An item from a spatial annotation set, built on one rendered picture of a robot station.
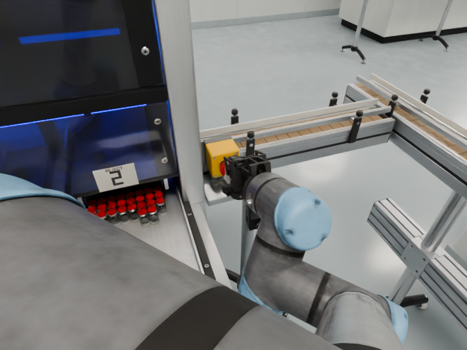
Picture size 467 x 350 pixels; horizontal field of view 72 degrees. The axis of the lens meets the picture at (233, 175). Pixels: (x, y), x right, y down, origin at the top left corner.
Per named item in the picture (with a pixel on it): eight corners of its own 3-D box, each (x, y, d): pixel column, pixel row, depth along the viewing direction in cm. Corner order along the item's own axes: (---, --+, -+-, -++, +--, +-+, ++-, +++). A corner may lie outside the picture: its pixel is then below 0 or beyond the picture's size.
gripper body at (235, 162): (256, 148, 66) (281, 160, 55) (260, 187, 68) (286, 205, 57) (220, 156, 64) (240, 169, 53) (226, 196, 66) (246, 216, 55)
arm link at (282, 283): (297, 345, 42) (325, 269, 40) (224, 303, 46) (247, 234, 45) (308, 320, 49) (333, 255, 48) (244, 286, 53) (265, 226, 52)
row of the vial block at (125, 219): (92, 226, 77) (86, 213, 74) (166, 209, 82) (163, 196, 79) (92, 233, 76) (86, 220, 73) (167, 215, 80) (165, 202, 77)
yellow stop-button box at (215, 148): (204, 162, 84) (203, 139, 79) (230, 156, 86) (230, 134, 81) (212, 180, 79) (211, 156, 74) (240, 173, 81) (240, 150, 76)
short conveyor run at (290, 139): (197, 189, 93) (193, 145, 83) (185, 159, 104) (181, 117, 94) (390, 145, 110) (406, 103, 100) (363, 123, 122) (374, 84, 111)
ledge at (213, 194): (195, 174, 95) (194, 169, 94) (236, 165, 99) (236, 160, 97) (208, 206, 85) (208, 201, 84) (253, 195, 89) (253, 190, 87)
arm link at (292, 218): (273, 253, 40) (295, 190, 39) (244, 221, 50) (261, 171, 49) (324, 262, 43) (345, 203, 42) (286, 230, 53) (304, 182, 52)
